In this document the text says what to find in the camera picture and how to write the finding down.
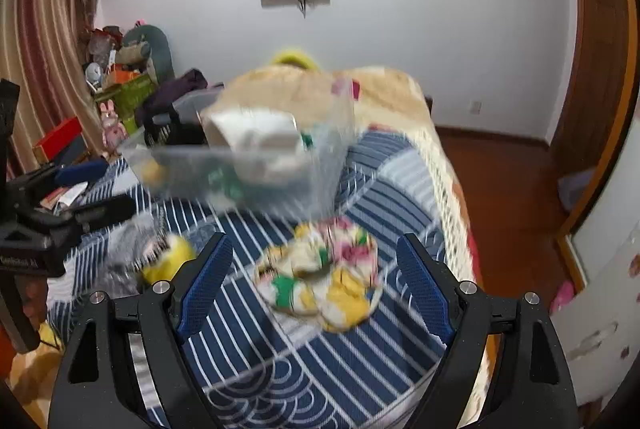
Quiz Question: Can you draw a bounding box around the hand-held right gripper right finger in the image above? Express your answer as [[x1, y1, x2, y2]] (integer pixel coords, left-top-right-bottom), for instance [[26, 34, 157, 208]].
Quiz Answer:
[[395, 233, 582, 429]]

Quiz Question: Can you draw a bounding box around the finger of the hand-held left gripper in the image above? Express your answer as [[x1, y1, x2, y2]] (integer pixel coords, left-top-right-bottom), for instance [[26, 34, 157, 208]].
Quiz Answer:
[[20, 158, 111, 194], [47, 196, 138, 236]]

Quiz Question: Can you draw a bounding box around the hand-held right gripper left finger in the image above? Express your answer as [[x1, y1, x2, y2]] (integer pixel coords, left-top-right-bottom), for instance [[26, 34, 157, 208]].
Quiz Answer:
[[47, 233, 236, 429]]

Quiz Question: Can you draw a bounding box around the floral colourful cloth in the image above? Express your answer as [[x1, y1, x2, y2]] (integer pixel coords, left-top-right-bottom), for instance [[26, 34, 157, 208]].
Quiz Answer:
[[252, 217, 385, 334]]

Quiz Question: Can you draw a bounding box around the clear plastic storage bin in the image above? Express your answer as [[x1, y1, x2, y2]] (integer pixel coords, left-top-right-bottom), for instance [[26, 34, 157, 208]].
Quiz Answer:
[[120, 76, 357, 222]]

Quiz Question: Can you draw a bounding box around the white cloth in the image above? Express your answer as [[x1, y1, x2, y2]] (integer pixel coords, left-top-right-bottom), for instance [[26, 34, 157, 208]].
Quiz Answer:
[[199, 105, 313, 186]]

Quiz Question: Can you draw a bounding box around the red flat box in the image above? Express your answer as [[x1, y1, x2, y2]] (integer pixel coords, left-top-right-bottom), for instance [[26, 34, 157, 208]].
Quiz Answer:
[[32, 117, 83, 164]]

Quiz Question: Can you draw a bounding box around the grey cloth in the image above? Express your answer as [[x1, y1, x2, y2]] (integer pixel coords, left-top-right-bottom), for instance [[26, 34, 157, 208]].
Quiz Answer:
[[97, 214, 161, 297]]

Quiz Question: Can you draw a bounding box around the pink plush rabbit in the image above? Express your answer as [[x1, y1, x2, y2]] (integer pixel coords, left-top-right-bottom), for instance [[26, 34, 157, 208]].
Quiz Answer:
[[99, 101, 128, 154]]

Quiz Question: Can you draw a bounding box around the green cardboard box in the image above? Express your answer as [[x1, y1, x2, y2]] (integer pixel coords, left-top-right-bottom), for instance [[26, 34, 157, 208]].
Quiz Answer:
[[95, 74, 157, 132]]

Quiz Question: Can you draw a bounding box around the black plastic basket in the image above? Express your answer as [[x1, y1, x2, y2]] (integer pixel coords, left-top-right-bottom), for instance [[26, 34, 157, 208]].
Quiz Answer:
[[142, 108, 207, 146]]

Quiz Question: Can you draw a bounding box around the blue striped bedsheet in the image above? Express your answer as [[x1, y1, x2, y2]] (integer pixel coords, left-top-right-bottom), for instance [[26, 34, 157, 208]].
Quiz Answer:
[[47, 129, 453, 429]]

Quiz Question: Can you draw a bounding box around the green cloth in bin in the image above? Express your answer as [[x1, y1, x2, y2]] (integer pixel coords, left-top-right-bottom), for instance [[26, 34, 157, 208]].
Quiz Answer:
[[206, 166, 247, 202]]

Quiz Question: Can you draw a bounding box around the dark purple cloth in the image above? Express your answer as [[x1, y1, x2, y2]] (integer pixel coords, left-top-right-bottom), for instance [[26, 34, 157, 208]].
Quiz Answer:
[[135, 69, 210, 126]]

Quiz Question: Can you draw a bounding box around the striped beige red curtain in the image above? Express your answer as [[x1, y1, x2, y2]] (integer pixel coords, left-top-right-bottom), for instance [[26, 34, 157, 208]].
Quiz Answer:
[[0, 0, 113, 180]]

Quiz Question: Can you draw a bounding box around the grey plush toy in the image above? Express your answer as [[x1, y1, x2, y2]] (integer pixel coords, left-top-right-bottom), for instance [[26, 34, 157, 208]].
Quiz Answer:
[[114, 24, 176, 84]]

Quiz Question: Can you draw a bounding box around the white cabinet with stickers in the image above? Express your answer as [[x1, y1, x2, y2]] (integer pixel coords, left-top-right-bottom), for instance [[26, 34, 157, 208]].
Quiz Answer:
[[547, 109, 640, 410]]

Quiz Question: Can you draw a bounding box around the yellow round object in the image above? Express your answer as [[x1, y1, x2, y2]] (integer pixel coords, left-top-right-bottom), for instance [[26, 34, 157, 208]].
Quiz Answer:
[[270, 49, 320, 70]]

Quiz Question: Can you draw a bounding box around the brown wooden door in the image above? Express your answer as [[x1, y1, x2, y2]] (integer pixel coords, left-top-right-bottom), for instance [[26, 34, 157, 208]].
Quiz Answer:
[[547, 0, 640, 240]]

